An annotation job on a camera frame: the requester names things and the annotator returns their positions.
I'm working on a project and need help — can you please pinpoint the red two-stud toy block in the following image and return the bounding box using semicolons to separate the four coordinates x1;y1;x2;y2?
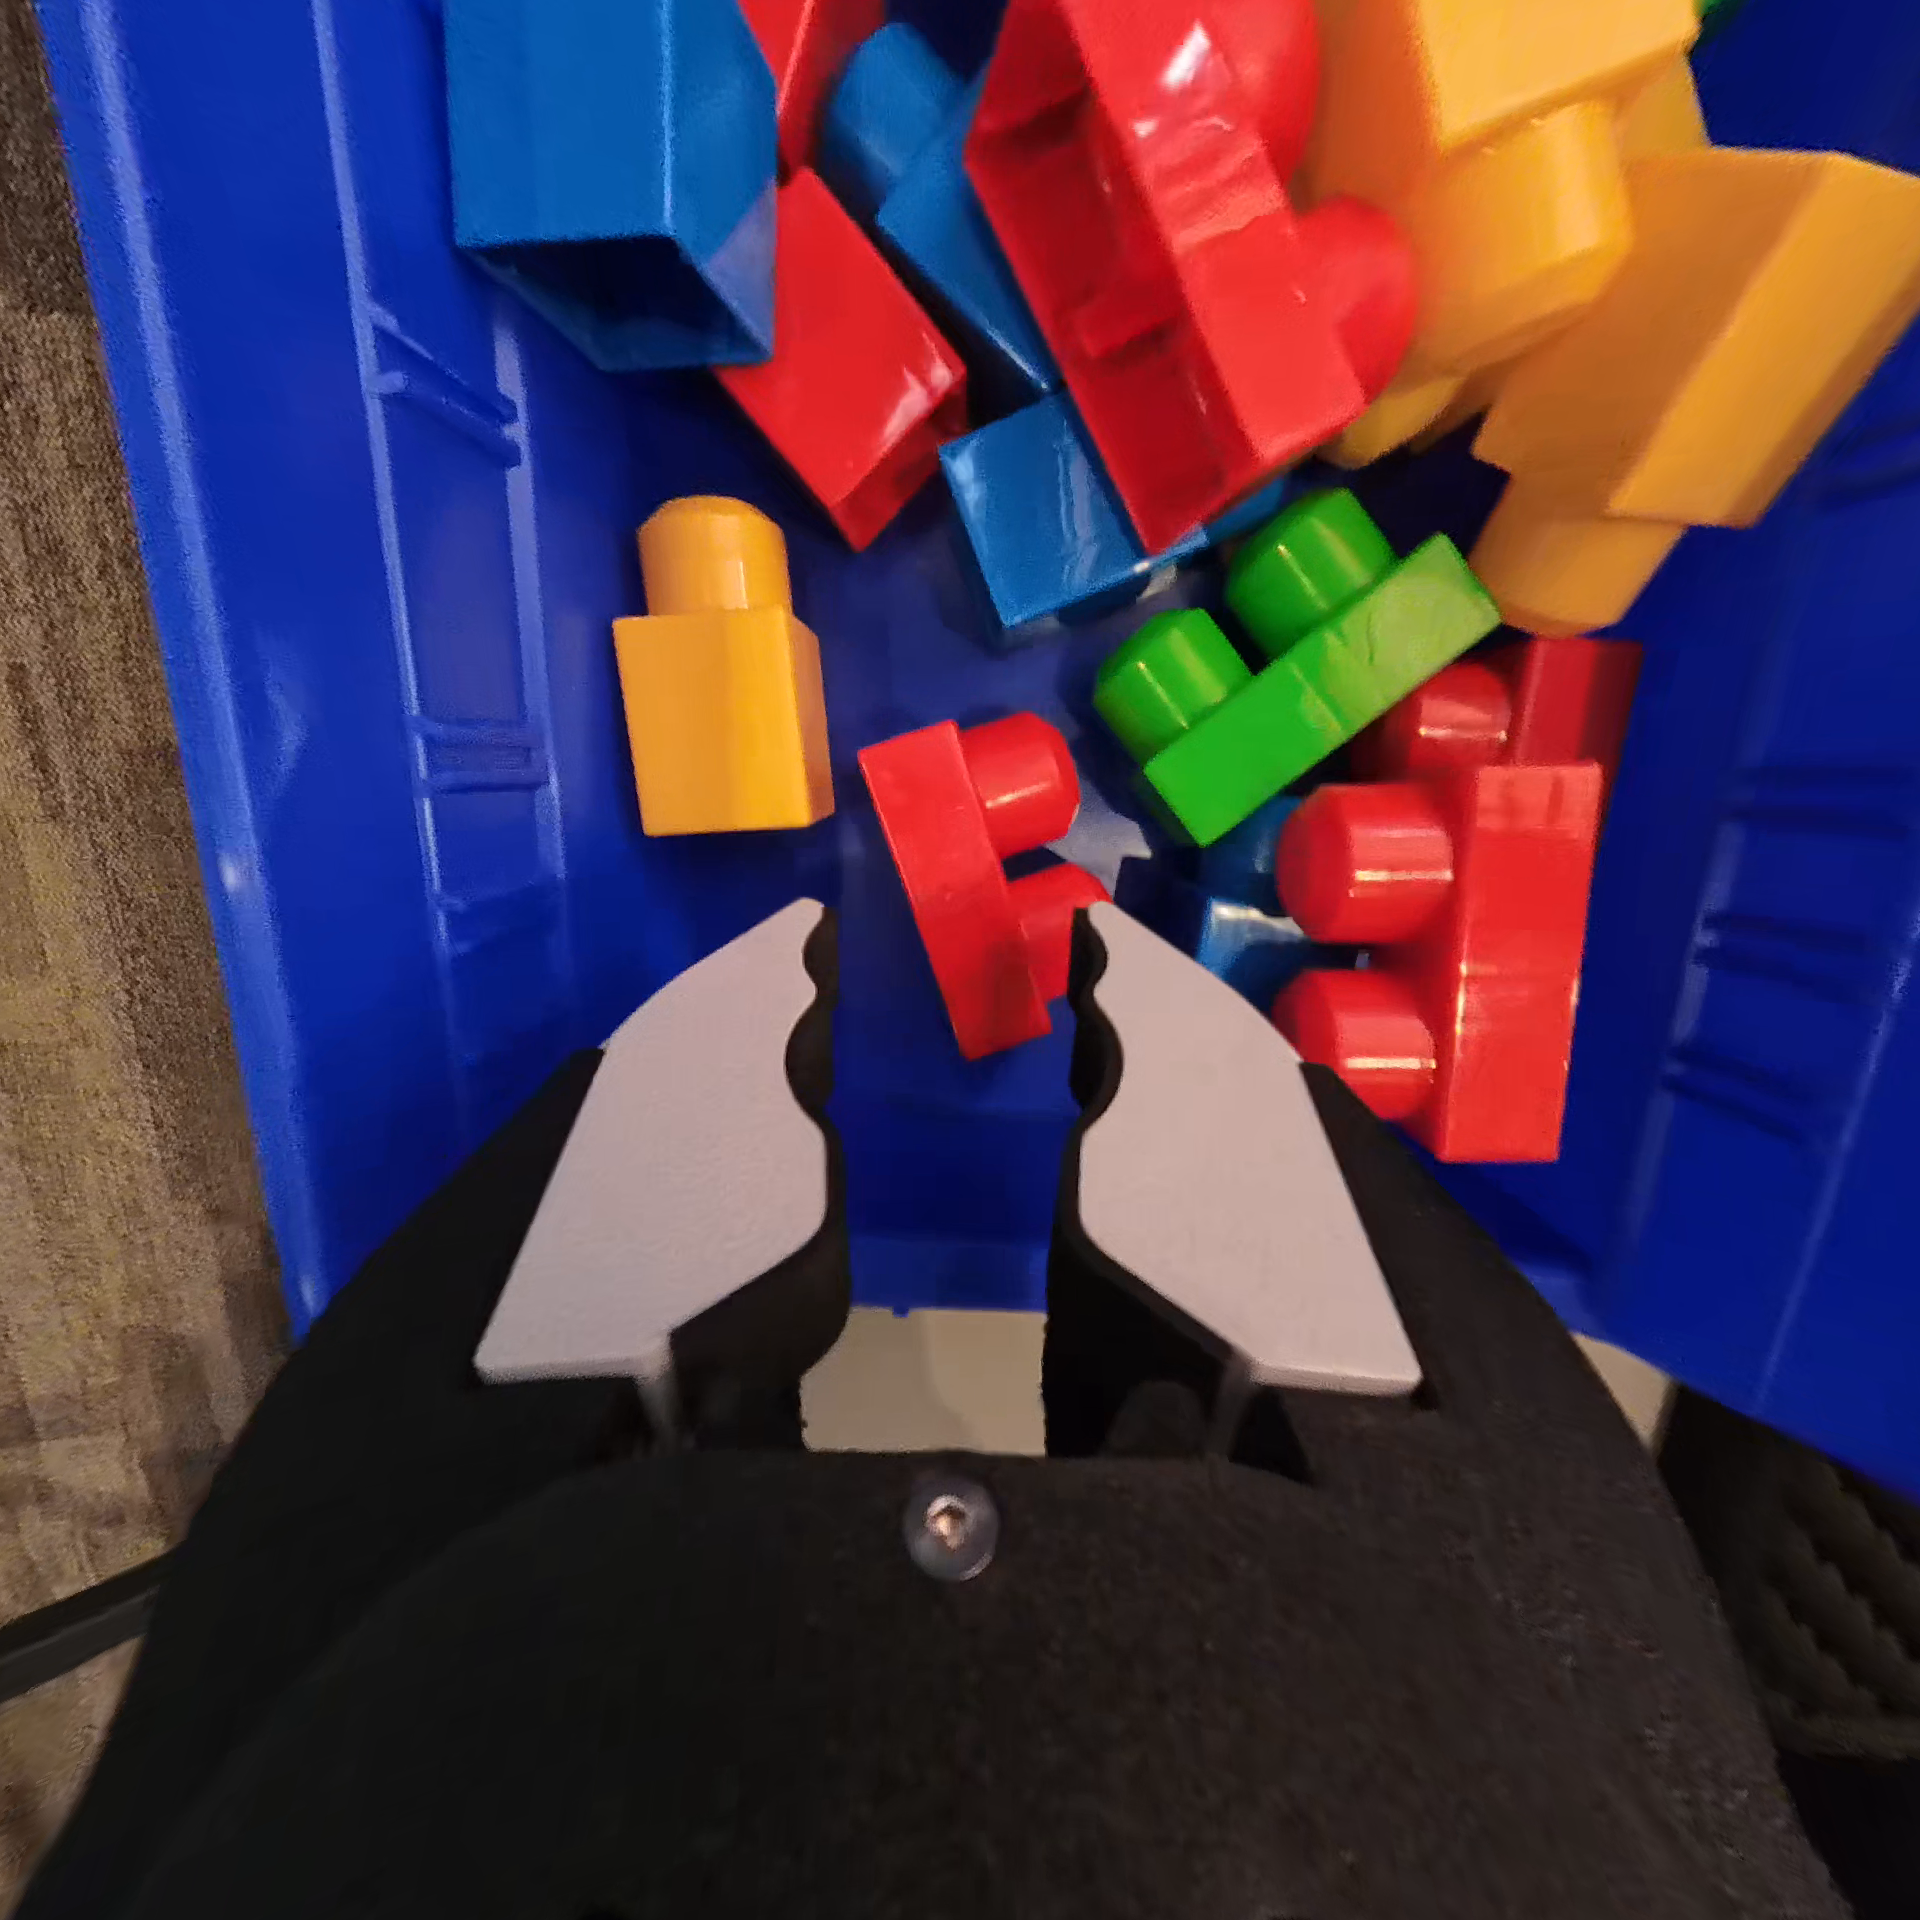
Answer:
854;708;1120;1063

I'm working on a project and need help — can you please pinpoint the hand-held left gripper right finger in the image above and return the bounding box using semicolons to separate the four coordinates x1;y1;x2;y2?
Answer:
1046;901;1424;1453

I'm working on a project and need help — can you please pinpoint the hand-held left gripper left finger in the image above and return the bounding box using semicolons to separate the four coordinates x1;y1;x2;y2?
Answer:
472;897;854;1434

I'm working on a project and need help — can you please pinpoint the blue plastic bin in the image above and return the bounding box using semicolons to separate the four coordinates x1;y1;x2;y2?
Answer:
36;0;1920;1494

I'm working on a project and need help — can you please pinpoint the yellow one-stud toy block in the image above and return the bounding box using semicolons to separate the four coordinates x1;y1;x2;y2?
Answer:
611;495;836;837

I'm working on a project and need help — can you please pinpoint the pile of coloured toy blocks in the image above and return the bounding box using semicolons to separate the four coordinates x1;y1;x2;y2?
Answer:
438;0;1920;1169

